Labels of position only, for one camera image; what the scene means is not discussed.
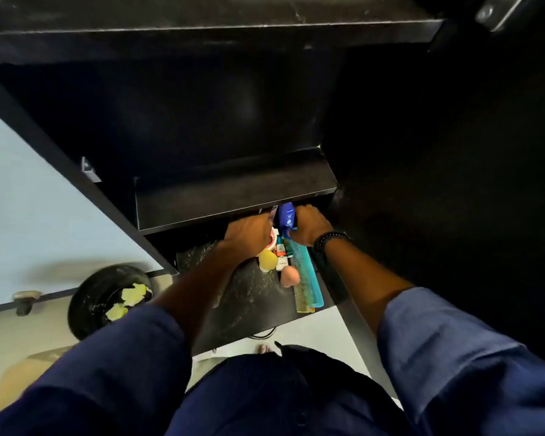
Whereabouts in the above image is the blue lotion bottle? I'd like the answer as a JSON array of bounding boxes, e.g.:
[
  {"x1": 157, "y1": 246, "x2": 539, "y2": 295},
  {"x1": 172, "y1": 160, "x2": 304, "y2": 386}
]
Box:
[{"x1": 277, "y1": 202, "x2": 298, "y2": 239}]

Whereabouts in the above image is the pink makeup sponge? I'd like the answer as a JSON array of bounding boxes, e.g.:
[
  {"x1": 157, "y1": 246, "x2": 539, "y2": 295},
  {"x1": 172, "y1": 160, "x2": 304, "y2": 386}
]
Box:
[{"x1": 280, "y1": 265, "x2": 301, "y2": 288}]

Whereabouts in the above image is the white cabinet door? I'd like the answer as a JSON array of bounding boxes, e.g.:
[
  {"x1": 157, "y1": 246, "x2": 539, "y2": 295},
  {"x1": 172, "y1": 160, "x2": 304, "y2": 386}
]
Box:
[{"x1": 0, "y1": 102, "x2": 178, "y2": 316}]

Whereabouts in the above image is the black cabinet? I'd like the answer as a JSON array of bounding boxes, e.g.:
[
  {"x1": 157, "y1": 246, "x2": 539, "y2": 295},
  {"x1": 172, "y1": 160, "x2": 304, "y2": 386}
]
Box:
[{"x1": 0, "y1": 0, "x2": 545, "y2": 373}]

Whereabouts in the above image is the yellow makeup sponge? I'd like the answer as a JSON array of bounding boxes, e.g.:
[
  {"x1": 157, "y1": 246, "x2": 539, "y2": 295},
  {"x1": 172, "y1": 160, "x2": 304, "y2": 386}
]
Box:
[{"x1": 258, "y1": 248, "x2": 279, "y2": 274}]

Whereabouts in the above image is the black bead bracelet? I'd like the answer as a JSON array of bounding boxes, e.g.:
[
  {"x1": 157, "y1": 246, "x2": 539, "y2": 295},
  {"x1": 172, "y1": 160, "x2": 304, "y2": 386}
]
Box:
[{"x1": 313, "y1": 231, "x2": 351, "y2": 255}]

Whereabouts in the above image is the person's right forearm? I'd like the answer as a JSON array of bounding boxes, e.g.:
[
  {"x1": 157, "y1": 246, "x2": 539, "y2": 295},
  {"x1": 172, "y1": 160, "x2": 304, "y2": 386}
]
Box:
[{"x1": 322, "y1": 238, "x2": 414, "y2": 334}]

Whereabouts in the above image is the person's left hand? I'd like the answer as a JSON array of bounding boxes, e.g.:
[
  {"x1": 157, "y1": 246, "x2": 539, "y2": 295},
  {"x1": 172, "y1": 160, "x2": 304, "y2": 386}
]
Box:
[{"x1": 223, "y1": 213, "x2": 273, "y2": 259}]

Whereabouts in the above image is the person's right hand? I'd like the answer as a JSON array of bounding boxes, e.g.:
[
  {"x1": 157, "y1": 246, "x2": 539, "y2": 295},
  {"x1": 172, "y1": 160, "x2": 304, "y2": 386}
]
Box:
[{"x1": 289, "y1": 204, "x2": 335, "y2": 247}]

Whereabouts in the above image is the silver door hinge bracket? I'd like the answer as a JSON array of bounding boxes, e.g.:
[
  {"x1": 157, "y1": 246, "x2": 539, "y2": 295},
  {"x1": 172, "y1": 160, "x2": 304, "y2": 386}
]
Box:
[{"x1": 81, "y1": 156, "x2": 102, "y2": 183}]

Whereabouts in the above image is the teal comb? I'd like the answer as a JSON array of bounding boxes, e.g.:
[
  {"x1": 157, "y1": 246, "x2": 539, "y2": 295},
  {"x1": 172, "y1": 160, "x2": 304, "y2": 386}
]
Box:
[{"x1": 282, "y1": 238, "x2": 325, "y2": 309}]

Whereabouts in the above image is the black waste bin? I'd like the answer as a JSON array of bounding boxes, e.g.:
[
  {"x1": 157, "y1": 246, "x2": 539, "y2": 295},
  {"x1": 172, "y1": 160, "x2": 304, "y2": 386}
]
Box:
[{"x1": 67, "y1": 263, "x2": 155, "y2": 342}]

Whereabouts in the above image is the beige plastic stool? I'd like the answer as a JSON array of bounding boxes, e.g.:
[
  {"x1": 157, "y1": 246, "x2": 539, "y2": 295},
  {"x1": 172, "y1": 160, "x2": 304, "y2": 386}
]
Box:
[{"x1": 0, "y1": 345, "x2": 76, "y2": 418}]

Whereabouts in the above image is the black shelf board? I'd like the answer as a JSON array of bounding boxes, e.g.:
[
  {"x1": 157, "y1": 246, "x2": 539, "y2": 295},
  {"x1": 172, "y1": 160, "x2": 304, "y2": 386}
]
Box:
[{"x1": 135, "y1": 147, "x2": 338, "y2": 236}]

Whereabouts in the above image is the navy blue shirt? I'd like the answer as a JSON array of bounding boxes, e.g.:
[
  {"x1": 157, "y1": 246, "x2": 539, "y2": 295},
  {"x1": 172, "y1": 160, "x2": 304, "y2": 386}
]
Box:
[{"x1": 0, "y1": 285, "x2": 545, "y2": 436}]

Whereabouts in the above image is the person's left forearm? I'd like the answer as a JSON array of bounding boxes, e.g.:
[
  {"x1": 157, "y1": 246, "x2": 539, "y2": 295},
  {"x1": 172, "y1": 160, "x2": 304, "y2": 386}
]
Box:
[{"x1": 152, "y1": 240, "x2": 255, "y2": 346}]

